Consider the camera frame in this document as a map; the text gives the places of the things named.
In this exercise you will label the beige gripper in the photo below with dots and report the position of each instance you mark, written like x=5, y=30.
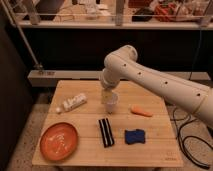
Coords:
x=106, y=95

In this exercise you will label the white plastic bottle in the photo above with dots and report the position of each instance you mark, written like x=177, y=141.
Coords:
x=72, y=103

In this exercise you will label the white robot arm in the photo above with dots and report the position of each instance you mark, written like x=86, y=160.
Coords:
x=194, y=98

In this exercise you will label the translucent plastic cup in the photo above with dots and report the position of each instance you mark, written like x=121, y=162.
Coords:
x=111, y=104

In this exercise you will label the orange carrot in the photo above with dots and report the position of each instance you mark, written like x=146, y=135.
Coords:
x=139, y=111

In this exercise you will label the black striped eraser block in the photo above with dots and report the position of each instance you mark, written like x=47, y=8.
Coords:
x=106, y=132

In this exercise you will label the blue sponge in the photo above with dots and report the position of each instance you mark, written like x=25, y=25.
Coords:
x=134, y=136

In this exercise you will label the orange plate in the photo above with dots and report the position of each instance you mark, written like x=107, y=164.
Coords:
x=59, y=141

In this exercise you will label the grey metal pole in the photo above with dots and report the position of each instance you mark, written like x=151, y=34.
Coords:
x=11, y=15

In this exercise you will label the metal window rail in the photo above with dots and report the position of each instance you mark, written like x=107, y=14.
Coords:
x=50, y=78

